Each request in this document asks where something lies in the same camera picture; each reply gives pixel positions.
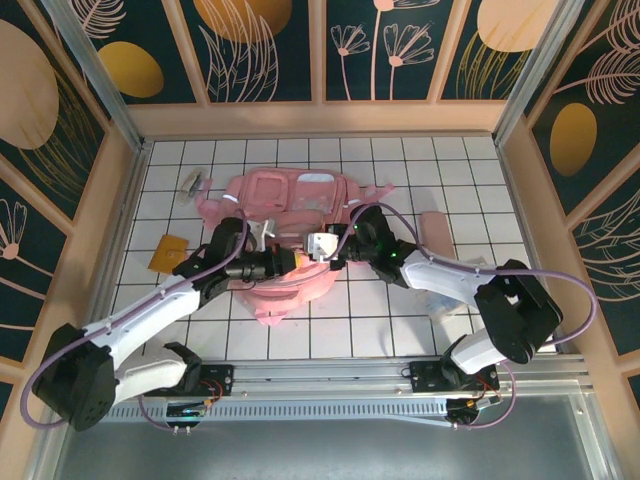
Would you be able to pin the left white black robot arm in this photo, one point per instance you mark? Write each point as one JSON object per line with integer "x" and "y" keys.
{"x": 150, "y": 315}

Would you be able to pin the aluminium table side rail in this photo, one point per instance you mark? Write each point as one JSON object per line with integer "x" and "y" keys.
{"x": 127, "y": 180}
{"x": 522, "y": 210}

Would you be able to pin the yellow wallet notebook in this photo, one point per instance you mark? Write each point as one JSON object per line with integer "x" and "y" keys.
{"x": 170, "y": 255}

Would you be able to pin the white blue supplies box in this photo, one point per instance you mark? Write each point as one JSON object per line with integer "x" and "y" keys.
{"x": 440, "y": 305}

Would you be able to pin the aluminium corner post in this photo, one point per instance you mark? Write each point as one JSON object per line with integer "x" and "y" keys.
{"x": 535, "y": 75}
{"x": 100, "y": 90}

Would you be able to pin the aluminium mounting rail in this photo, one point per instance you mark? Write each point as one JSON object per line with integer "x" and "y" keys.
{"x": 320, "y": 372}

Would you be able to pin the pink pencil case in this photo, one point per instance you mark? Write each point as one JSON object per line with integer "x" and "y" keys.
{"x": 435, "y": 230}

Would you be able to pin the pink backpack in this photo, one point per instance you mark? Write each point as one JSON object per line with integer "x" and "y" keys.
{"x": 280, "y": 190}

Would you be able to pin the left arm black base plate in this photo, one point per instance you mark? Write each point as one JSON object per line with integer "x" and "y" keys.
{"x": 222, "y": 375}

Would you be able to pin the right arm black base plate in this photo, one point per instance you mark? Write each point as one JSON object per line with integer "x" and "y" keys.
{"x": 422, "y": 375}

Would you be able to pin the small clear stationery packet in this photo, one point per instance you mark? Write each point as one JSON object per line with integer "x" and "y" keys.
{"x": 192, "y": 186}

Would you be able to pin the grey metal base sheet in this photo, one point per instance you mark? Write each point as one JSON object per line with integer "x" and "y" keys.
{"x": 320, "y": 455}

